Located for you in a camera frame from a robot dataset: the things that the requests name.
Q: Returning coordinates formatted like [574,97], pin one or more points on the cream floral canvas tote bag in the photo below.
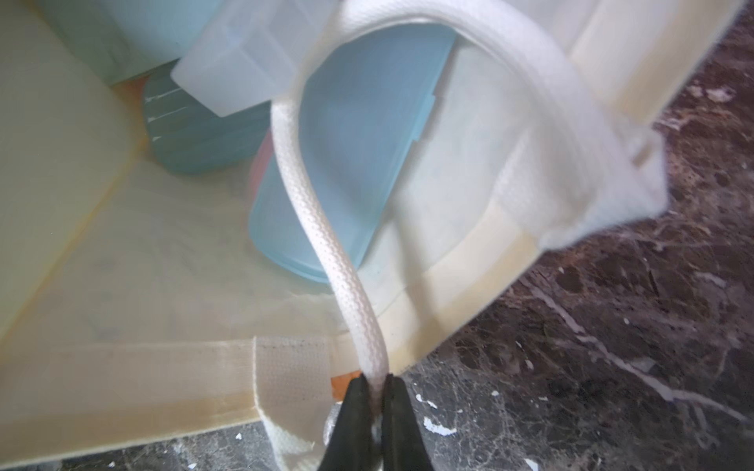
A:
[133,308]

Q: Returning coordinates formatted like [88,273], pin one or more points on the light teal case in bag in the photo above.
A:
[138,44]

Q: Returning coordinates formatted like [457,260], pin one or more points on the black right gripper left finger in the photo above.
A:
[351,445]

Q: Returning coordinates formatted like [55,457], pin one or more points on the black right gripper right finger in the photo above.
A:
[402,446]

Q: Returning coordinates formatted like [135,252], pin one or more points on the pink pencil case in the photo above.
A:
[259,165]

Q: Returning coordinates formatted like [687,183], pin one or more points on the translucent white pencil case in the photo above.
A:
[250,52]

